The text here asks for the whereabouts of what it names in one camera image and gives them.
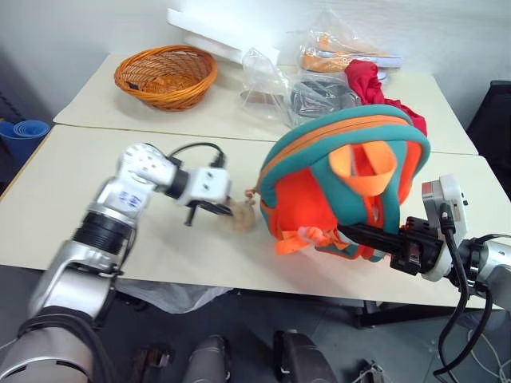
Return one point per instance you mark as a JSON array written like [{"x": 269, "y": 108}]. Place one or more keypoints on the grey item in plastic bag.
[{"x": 319, "y": 97}]

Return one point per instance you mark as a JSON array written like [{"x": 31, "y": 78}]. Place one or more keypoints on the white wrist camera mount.
[
  {"x": 451, "y": 199},
  {"x": 208, "y": 184}
]

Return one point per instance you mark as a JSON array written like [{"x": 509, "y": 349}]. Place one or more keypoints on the empty clear plastic bag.
[{"x": 265, "y": 88}]

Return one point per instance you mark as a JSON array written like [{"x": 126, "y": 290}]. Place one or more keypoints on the black table frame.
[{"x": 399, "y": 315}]

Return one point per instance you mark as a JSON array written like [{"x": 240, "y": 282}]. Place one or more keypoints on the orange and teal backpack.
[{"x": 319, "y": 199}]

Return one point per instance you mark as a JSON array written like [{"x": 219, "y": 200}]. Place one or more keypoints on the red cloth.
[{"x": 367, "y": 81}]

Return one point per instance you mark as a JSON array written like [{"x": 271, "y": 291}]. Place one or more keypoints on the orange shoes in plastic bag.
[{"x": 339, "y": 52}]

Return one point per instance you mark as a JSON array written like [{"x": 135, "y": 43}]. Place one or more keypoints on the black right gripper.
[{"x": 419, "y": 247}]

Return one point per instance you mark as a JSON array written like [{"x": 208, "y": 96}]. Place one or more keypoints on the grey rounded shape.
[{"x": 208, "y": 359}]

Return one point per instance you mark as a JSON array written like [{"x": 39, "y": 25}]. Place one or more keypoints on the orange wicker basket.
[{"x": 165, "y": 77}]

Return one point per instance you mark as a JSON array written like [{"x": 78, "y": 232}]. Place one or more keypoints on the blue rolled mat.
[{"x": 24, "y": 133}]

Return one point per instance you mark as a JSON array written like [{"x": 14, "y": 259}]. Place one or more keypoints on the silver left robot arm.
[{"x": 104, "y": 223}]

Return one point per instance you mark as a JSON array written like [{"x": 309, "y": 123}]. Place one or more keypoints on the black rounded shape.
[{"x": 304, "y": 357}]

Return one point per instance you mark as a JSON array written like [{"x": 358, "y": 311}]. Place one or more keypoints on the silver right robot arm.
[{"x": 493, "y": 263}]

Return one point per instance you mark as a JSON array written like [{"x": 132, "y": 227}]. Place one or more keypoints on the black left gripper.
[{"x": 199, "y": 205}]

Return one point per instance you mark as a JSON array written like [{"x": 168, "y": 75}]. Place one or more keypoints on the translucent plastic bag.
[{"x": 171, "y": 296}]

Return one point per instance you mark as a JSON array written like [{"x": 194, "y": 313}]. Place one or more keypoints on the white foam board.
[{"x": 223, "y": 32}]

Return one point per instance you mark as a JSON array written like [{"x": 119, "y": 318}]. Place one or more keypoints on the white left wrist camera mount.
[{"x": 208, "y": 184}]

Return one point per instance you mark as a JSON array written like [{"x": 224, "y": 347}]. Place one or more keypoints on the black case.
[{"x": 493, "y": 115}]

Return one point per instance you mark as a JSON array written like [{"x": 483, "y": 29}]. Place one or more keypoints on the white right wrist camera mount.
[{"x": 451, "y": 199}]

